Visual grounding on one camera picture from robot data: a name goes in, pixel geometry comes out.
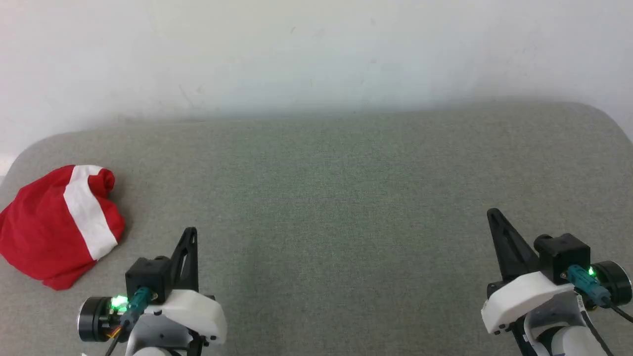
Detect right cable with teal connector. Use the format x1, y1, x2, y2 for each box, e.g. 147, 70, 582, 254
565, 265, 633, 324

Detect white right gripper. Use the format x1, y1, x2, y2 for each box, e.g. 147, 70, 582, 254
482, 208, 577, 335

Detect grey fabric sofa cushion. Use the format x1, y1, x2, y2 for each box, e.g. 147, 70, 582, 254
0, 101, 633, 356

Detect red shorts with white stripes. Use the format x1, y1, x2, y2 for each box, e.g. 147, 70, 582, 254
0, 165, 126, 291

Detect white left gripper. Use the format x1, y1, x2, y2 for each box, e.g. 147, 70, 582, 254
143, 227, 228, 346

